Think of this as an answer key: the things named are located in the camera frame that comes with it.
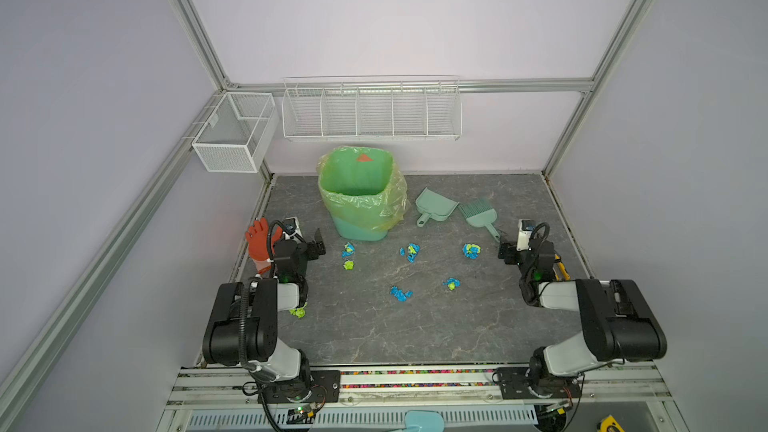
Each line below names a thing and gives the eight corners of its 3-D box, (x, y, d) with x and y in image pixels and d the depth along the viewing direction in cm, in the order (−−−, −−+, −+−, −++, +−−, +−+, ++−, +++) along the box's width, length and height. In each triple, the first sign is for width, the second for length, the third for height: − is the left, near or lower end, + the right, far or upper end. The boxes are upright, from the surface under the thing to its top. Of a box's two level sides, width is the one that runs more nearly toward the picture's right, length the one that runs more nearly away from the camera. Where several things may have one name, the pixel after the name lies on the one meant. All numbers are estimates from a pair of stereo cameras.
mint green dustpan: (404, 217, 110) (404, 213, 108) (426, 191, 118) (426, 186, 116) (435, 235, 105) (436, 230, 103) (456, 206, 113) (457, 201, 111)
